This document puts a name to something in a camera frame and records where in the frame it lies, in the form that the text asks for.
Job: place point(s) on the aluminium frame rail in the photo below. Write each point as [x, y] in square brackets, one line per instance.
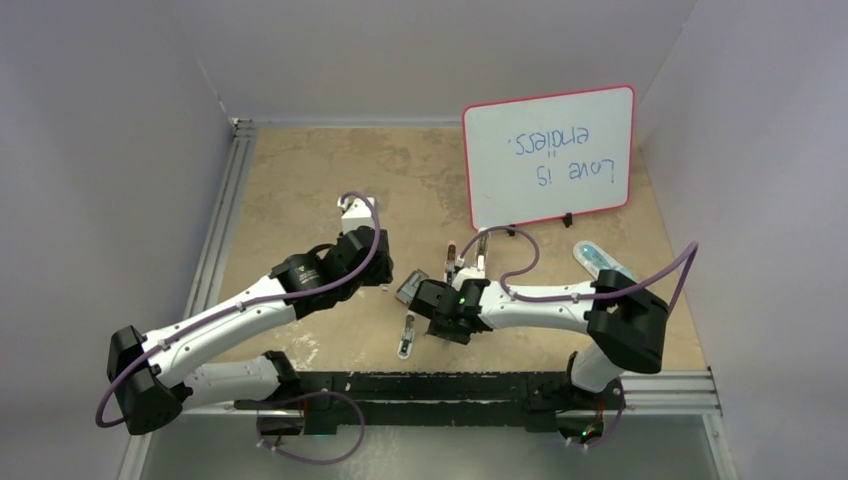
[208, 277]

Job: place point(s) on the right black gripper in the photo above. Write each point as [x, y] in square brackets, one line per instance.
[439, 327]

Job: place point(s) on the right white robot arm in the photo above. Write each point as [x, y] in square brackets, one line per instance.
[625, 322]

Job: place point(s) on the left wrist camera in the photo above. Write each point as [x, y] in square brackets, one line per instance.
[355, 213]

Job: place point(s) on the pink and white stapler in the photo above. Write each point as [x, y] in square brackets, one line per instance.
[450, 261]

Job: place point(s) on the blue patterned oval case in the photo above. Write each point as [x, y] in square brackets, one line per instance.
[594, 259]

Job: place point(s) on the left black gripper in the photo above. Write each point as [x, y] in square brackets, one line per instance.
[380, 273]

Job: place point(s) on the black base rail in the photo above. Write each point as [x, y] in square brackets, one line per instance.
[536, 401]

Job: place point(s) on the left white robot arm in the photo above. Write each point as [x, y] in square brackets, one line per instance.
[155, 376]

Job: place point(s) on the red-framed whiteboard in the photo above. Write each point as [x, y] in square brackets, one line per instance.
[546, 157]

